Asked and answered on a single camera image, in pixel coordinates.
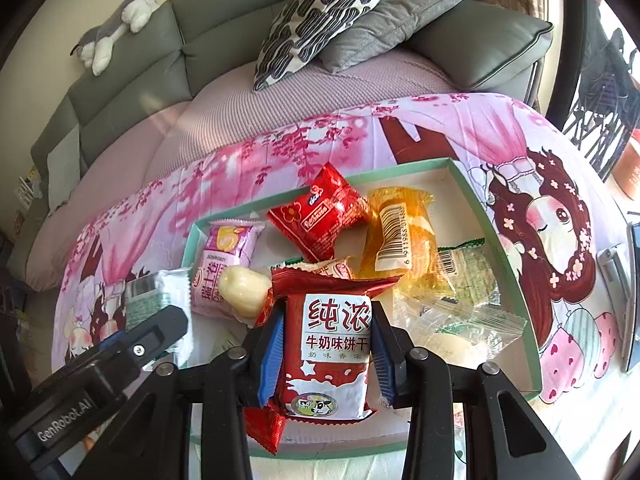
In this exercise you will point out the orange plant pot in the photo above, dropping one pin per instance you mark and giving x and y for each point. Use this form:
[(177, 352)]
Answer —
[(631, 165)]

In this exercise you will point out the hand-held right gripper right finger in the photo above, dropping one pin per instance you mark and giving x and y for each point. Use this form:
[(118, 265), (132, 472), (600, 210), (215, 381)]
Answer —
[(385, 360)]

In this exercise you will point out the pink swiss roll packet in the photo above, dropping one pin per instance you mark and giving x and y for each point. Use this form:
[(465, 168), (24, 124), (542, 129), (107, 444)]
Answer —
[(222, 260)]

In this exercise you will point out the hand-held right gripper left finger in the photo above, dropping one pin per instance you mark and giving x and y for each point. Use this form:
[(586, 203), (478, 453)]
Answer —
[(267, 365)]

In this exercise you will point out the grey white plush toy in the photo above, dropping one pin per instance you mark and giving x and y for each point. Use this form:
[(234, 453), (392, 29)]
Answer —
[(125, 15)]

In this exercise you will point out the red milk biscuit packet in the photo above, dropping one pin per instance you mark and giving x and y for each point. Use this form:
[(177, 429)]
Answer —
[(335, 340)]

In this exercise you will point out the pink sofa cover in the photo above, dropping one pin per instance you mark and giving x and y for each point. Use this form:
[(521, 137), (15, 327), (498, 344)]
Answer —
[(225, 125)]

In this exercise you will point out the printed pink blanket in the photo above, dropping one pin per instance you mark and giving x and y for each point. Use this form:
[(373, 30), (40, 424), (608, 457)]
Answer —
[(440, 125)]

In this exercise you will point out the grey sofa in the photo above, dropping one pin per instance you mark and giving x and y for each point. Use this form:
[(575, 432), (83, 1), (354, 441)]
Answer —
[(215, 25)]

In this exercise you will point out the clear green-edged cracker packet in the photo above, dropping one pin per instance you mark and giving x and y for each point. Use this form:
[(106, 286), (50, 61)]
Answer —
[(467, 275)]

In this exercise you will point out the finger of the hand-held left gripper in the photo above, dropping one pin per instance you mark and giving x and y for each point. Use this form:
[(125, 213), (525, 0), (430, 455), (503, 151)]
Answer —
[(150, 332)]

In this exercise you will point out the white side rack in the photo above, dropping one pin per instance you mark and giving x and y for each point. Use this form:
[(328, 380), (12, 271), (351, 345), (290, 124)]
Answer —
[(29, 190)]

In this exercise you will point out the black metal rack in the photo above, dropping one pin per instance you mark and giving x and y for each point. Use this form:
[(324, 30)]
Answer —
[(595, 110)]

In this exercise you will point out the orange cake packet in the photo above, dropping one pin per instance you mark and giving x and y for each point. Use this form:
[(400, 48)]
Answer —
[(400, 240)]

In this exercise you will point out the green biscuit packet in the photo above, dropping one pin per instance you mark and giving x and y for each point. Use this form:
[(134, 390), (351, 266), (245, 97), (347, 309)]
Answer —
[(287, 263)]

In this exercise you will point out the red flower-print wafer packet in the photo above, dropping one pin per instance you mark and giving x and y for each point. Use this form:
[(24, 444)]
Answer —
[(320, 210)]

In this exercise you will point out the grey flat device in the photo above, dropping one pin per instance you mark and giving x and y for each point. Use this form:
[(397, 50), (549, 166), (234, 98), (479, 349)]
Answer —
[(615, 305)]

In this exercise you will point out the small teal snack packet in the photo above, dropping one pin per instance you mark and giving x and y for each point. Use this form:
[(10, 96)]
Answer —
[(160, 290)]

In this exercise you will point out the beige orange bread packet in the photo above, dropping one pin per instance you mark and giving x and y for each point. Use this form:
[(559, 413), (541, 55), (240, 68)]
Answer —
[(335, 267)]

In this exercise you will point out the grey pillow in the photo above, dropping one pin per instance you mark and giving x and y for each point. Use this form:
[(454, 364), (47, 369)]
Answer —
[(400, 15)]

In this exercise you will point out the black white patterned pillow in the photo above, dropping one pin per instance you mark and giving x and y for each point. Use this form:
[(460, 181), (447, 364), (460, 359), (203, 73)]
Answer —
[(320, 15)]

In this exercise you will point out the small white candy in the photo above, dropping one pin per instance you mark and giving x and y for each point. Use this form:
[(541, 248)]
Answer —
[(242, 290)]

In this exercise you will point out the clear packet with white pastry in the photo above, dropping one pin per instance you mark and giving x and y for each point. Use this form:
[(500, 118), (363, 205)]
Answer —
[(450, 325)]

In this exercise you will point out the white box with teal rim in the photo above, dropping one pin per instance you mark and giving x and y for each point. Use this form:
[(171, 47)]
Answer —
[(450, 182)]

